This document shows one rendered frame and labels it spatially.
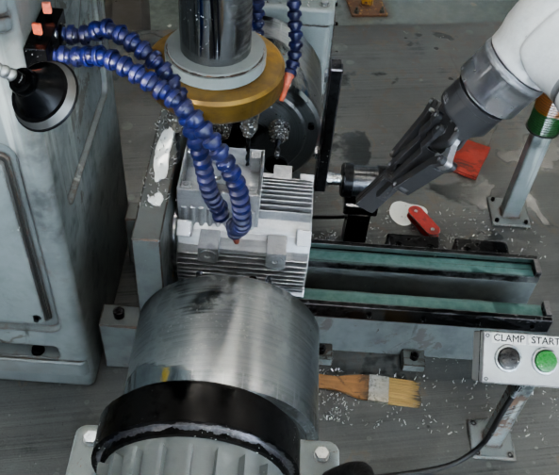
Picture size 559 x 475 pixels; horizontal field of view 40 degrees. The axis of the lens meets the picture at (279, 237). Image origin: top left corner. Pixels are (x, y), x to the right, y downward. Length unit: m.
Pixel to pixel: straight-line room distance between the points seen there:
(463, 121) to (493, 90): 0.06
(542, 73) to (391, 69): 1.11
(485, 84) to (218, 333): 0.43
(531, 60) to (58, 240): 0.62
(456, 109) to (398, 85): 0.97
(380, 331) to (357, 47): 0.93
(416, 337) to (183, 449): 0.76
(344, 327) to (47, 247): 0.52
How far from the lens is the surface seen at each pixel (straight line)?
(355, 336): 1.33
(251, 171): 1.18
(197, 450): 0.63
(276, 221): 1.15
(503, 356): 1.08
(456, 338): 1.35
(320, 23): 1.49
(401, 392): 1.33
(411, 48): 2.07
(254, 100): 0.96
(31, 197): 0.99
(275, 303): 0.97
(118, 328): 1.24
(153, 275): 1.10
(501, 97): 0.94
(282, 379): 0.92
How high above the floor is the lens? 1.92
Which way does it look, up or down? 48 degrees down
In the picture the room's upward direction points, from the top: 5 degrees clockwise
